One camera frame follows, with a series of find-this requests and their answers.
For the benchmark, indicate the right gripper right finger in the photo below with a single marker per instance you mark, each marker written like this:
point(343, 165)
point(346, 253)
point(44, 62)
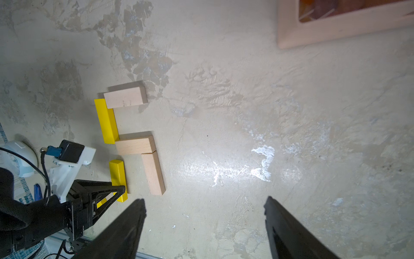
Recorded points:
point(288, 238)

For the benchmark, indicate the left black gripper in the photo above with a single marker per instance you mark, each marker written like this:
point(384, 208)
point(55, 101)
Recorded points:
point(88, 201)

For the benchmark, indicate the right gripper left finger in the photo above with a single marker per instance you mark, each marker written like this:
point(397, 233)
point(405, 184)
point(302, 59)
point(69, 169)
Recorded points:
point(121, 238)

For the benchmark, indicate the yellow block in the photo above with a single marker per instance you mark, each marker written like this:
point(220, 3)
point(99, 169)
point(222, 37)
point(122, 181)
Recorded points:
point(118, 177)
point(107, 122)

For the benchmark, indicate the wooden block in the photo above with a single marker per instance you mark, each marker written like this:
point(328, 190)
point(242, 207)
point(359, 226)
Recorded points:
point(126, 97)
point(153, 173)
point(142, 145)

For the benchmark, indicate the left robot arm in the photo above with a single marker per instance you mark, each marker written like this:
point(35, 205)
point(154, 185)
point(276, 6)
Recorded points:
point(24, 226)

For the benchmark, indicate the pink desk file organizer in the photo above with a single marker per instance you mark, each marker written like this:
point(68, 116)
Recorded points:
point(306, 22)

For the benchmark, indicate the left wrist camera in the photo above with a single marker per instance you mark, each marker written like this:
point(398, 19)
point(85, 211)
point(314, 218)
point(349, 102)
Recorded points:
point(69, 157)

